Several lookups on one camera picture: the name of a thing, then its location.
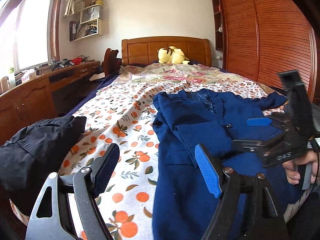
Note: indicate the window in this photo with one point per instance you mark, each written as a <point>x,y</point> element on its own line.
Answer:
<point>29,34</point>

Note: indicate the wooden chair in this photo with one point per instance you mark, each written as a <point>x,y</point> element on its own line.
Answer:
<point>111,62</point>

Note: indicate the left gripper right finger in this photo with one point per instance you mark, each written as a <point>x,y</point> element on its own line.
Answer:
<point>247,207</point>

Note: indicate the wooden louvered wardrobe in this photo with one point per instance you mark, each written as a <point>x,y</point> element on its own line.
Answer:
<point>261,38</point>

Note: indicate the white wall shelf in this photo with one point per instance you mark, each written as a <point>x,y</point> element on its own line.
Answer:
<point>87,20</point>

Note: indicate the black folded garment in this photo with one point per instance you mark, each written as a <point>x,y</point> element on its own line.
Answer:
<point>33,153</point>

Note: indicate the orange print bed sheet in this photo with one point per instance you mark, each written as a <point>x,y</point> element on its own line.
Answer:
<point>123,114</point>

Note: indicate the wooden desk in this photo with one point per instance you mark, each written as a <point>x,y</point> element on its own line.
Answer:
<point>32,101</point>

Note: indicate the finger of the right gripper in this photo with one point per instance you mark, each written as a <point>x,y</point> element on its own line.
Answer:
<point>248,145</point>
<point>275,119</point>

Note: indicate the pink floral blanket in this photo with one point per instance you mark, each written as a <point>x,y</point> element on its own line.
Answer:
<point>176,73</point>

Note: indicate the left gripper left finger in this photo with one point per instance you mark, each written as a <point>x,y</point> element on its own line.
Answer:
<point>51,216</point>

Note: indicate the navy blue suit jacket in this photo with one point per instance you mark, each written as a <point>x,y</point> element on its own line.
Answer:
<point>200,139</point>

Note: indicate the yellow plush toy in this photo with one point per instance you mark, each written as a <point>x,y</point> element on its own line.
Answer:
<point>172,55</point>

